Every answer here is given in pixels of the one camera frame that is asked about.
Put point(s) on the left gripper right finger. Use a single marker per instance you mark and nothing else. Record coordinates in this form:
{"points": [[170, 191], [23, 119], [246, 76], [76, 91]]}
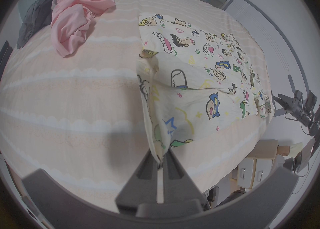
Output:
{"points": [[180, 188]]}

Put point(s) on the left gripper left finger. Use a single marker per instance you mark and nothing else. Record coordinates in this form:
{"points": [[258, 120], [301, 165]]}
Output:
{"points": [[142, 188]]}

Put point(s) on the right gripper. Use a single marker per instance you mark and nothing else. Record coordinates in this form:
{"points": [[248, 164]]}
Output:
{"points": [[295, 105]]}

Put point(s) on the white printed pyjama top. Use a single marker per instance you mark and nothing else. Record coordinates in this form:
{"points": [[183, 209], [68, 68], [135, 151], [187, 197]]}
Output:
{"points": [[200, 85]]}

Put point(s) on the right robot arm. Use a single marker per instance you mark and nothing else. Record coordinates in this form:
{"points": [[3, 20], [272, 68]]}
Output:
{"points": [[306, 117]]}

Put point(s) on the pile of clothes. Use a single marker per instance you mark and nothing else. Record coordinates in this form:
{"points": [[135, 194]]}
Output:
{"points": [[35, 17]]}

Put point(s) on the white drawer bedside table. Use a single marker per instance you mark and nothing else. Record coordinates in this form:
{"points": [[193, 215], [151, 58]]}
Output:
{"points": [[250, 170]]}

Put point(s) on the bed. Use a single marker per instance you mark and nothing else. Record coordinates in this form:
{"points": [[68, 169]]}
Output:
{"points": [[62, 92]]}

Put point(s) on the grey bedside table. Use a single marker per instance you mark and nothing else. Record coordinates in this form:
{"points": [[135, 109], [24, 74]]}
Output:
{"points": [[215, 0]]}

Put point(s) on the pink garment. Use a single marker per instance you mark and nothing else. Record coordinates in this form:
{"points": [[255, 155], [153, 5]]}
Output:
{"points": [[72, 22]]}

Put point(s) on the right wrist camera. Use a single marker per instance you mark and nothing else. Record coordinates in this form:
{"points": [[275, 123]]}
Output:
{"points": [[298, 94]]}

